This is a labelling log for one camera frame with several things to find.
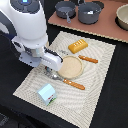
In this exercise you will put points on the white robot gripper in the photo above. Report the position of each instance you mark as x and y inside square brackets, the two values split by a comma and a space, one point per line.
[35, 52]

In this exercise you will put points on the light blue milk carton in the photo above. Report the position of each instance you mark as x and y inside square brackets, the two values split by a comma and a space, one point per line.
[47, 93]

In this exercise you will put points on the yellow bread loaf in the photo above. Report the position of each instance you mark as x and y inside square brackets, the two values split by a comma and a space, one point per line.
[77, 46]

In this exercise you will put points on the small grey saucepan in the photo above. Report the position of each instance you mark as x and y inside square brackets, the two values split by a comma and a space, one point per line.
[65, 9]

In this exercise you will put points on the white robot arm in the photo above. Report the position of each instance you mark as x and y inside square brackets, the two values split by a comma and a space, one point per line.
[24, 21]

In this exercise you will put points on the tan round plate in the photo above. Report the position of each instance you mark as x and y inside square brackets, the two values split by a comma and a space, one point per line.
[72, 67]

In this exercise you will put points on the beige woven placemat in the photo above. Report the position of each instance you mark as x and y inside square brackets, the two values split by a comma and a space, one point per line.
[73, 105]

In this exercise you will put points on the large grey pot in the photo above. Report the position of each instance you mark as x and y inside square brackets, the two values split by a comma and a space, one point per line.
[88, 12]

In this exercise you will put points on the cream bowl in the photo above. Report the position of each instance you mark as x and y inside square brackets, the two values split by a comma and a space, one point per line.
[122, 15]

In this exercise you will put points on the wooden handled fork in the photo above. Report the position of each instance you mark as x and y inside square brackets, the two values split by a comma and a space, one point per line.
[49, 73]

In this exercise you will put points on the wooden handled knife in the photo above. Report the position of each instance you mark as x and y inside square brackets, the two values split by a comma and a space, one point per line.
[88, 59]

